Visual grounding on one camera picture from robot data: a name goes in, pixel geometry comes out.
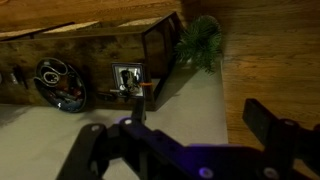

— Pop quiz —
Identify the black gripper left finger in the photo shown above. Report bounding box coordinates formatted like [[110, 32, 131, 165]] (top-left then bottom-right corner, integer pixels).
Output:
[[55, 98, 148, 180]]

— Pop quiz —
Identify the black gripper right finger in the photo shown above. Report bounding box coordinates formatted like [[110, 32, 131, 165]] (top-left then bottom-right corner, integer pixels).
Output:
[[242, 99, 320, 180]]

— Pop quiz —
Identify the round decorative plate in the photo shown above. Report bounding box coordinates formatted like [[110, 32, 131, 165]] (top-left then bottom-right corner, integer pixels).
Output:
[[33, 57, 87, 113]]

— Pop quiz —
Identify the framed picture on table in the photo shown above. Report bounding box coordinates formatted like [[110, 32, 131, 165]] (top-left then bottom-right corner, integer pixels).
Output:
[[111, 63, 145, 98]]

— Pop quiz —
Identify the dark wooden console table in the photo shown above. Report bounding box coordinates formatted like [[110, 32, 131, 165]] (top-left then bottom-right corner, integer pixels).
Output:
[[0, 12, 182, 112]]

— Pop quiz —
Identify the green potted plant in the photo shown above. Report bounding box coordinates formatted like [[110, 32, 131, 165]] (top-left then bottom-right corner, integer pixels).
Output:
[[174, 15, 222, 74]]

